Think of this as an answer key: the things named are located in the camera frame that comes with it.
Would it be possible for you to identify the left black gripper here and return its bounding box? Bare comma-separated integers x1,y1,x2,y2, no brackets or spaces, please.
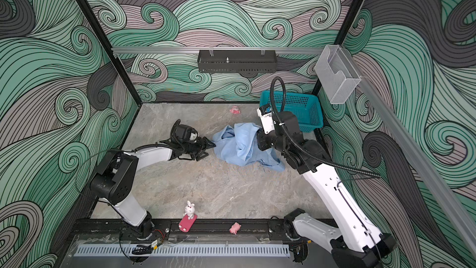
181,136,216,161

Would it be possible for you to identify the light blue long sleeve shirt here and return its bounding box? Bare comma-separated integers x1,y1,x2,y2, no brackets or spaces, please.
212,123,285,172

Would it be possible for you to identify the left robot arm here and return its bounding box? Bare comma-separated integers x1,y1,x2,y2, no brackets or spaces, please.
88,120,216,238

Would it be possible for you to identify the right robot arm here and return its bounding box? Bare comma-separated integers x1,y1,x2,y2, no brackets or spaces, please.
257,77,397,268

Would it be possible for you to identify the teal plastic basket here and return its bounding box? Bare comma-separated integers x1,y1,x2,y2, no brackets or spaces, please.
260,90,324,133

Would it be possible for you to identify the small pink toy at back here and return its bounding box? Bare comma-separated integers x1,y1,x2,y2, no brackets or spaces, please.
229,105,241,114

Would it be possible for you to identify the small pink pig toy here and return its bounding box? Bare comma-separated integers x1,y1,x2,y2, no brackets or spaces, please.
229,222,241,235

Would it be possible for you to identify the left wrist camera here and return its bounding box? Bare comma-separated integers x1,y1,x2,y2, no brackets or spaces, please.
184,129,199,143

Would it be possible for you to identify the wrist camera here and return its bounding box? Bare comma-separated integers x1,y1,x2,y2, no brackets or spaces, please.
257,104,275,135
184,129,199,143

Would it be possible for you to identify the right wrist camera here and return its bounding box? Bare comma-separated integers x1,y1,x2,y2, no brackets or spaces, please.
257,104,275,135

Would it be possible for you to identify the black wall tray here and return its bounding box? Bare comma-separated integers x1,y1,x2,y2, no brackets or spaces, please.
197,49,278,76

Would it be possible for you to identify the clear acrylic wall holder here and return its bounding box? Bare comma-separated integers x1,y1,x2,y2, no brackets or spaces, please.
314,45,361,105

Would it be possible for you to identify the aluminium rail back wall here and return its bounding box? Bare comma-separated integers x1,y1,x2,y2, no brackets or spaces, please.
111,46,324,55

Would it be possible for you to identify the aluminium rail wall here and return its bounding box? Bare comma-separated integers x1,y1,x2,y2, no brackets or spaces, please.
342,48,476,256
111,46,324,55

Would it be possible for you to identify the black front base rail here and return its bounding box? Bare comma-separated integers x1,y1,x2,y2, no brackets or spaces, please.
73,217,291,238

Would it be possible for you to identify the white slotted cable duct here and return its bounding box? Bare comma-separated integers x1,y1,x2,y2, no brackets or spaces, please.
73,243,291,258

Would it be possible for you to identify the aluminium rail right wall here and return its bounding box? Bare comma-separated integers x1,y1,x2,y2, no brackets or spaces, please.
342,48,476,256

